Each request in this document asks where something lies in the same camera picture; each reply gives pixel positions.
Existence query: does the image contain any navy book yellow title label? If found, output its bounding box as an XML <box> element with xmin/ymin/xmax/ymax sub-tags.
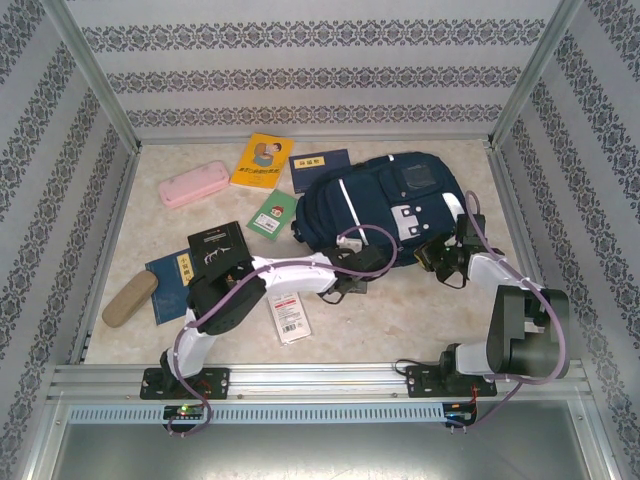
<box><xmin>288</xmin><ymin>148</ymin><xmax>351</xmax><ymax>195</ymax></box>

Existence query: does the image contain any beige glasses case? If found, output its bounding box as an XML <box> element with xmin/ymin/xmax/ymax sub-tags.
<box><xmin>101</xmin><ymin>269</ymin><xmax>160</xmax><ymax>329</ymax></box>

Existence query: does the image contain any aluminium side rail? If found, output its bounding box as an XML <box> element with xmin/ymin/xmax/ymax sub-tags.
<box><xmin>69</xmin><ymin>147</ymin><xmax>144</xmax><ymax>365</ymax></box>
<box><xmin>487</xmin><ymin>144</ymin><xmax>546</xmax><ymax>296</ymax></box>

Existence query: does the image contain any yellow illustrated book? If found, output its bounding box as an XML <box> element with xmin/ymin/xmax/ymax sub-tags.
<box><xmin>229</xmin><ymin>132</ymin><xmax>296</xmax><ymax>194</ymax></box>

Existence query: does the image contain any navy blue student backpack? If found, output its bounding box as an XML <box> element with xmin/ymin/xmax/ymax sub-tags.
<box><xmin>291</xmin><ymin>152</ymin><xmax>469</xmax><ymax>271</ymax></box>

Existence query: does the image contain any pink pencil case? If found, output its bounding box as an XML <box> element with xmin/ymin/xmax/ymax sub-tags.
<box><xmin>158</xmin><ymin>159</ymin><xmax>231</xmax><ymax>210</ymax></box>

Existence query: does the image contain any white red packaged ruler set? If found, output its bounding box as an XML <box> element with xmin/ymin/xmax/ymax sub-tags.
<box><xmin>266</xmin><ymin>289</ymin><xmax>312</xmax><ymax>347</ymax></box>

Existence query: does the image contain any grey slotted cable duct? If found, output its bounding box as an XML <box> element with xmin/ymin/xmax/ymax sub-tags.
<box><xmin>67</xmin><ymin>403</ymin><xmax>446</xmax><ymax>425</ymax></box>

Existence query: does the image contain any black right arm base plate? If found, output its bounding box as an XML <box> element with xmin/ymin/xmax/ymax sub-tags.
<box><xmin>405</xmin><ymin>364</ymin><xmax>499</xmax><ymax>400</ymax></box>

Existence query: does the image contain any grey sheet metal shelf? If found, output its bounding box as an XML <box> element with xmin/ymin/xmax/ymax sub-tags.
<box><xmin>29</xmin><ymin>399</ymin><xmax>616</xmax><ymax>480</ymax></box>

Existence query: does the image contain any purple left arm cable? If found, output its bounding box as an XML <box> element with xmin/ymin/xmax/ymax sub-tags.
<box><xmin>167</xmin><ymin>223</ymin><xmax>400</xmax><ymax>439</ymax></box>

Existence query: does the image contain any small controller circuit board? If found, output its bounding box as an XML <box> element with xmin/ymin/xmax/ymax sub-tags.
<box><xmin>164</xmin><ymin>404</ymin><xmax>206</xmax><ymax>421</ymax></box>
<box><xmin>444</xmin><ymin>403</ymin><xmax>479</xmax><ymax>424</ymax></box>

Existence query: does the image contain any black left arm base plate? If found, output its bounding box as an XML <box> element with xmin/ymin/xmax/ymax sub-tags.
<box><xmin>139</xmin><ymin>367</ymin><xmax>231</xmax><ymax>401</ymax></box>

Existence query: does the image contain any black box white drawing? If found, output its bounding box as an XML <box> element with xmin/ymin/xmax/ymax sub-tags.
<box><xmin>187</xmin><ymin>221</ymin><xmax>251</xmax><ymax>281</ymax></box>

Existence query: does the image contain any aluminium mounting rail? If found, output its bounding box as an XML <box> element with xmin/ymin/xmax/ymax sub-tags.
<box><xmin>47</xmin><ymin>363</ymin><xmax>596</xmax><ymax>401</ymax></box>

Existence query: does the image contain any aluminium frame post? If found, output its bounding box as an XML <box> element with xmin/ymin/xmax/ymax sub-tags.
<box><xmin>487</xmin><ymin>0</ymin><xmax>584</xmax><ymax>149</ymax></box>
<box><xmin>42</xmin><ymin>0</ymin><xmax>144</xmax><ymax>151</ymax></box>

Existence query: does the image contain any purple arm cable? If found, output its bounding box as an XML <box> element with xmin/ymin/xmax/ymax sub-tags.
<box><xmin>444</xmin><ymin>190</ymin><xmax>571</xmax><ymax>436</ymax></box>
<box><xmin>167</xmin><ymin>223</ymin><xmax>400</xmax><ymax>439</ymax></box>

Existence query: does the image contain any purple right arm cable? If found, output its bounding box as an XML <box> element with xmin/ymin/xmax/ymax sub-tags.
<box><xmin>444</xmin><ymin>190</ymin><xmax>571</xmax><ymax>436</ymax></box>

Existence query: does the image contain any navy book with tree drawing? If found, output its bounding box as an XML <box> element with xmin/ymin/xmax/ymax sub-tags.
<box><xmin>144</xmin><ymin>248</ymin><xmax>201</xmax><ymax>327</ymax></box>

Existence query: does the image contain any small green house booklet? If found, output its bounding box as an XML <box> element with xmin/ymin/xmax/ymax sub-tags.
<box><xmin>246</xmin><ymin>188</ymin><xmax>299</xmax><ymax>242</ymax></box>

